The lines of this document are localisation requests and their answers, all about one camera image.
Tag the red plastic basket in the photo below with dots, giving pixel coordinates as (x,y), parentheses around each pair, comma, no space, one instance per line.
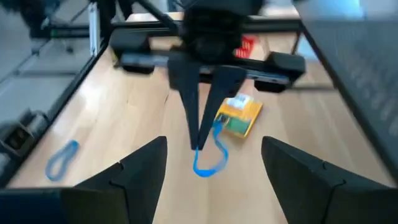
(245,46)

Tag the yellow crayon box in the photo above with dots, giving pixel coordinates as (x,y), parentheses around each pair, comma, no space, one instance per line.
(245,115)

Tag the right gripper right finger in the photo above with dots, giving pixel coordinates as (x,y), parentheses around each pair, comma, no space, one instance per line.
(298,174)

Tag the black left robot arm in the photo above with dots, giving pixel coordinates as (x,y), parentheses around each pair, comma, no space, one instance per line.
(224,6)

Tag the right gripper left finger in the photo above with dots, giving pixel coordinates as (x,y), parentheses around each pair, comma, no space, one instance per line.
(143,174)

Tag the silver aluminium extrusion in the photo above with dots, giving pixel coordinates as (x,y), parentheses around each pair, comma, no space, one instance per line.
(94,31)

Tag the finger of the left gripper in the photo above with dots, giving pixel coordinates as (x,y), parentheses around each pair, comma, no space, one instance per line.
(224,87)
(189,93)

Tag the black boxy device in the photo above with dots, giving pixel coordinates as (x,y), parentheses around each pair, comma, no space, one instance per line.
(15,138)

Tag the black mesh desk riser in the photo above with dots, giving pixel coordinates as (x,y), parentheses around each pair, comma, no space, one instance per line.
(357,62)

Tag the blue rubber band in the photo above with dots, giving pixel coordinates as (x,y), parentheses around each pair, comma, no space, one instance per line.
(47,168)
(203,172)

